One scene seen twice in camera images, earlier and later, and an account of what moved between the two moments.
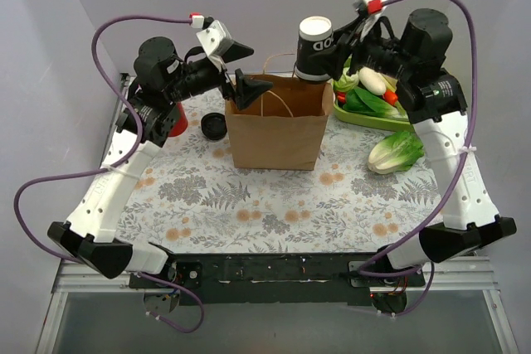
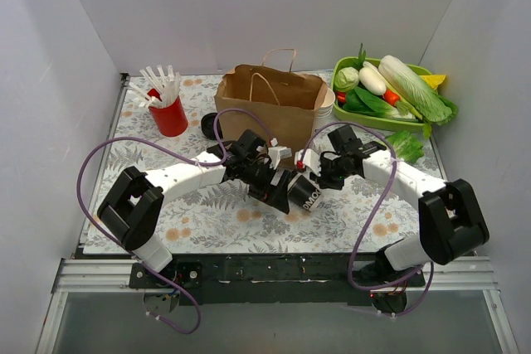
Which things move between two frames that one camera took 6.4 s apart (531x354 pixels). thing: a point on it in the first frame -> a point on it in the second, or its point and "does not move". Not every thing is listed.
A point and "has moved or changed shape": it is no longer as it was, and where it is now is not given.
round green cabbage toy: [347, 82] does not move
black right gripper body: [348, 44] -> [325, 171]
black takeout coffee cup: [315, 36] -> [300, 191]
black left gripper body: [226, 76] -> [270, 187]
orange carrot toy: [390, 96] does not move
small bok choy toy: [397, 152] does not move
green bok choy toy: [362, 101] does not move
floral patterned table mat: [188, 198] does not move
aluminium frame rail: [450, 276] does not move
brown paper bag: [281, 129] has moved or changed shape
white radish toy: [372, 80] does not move
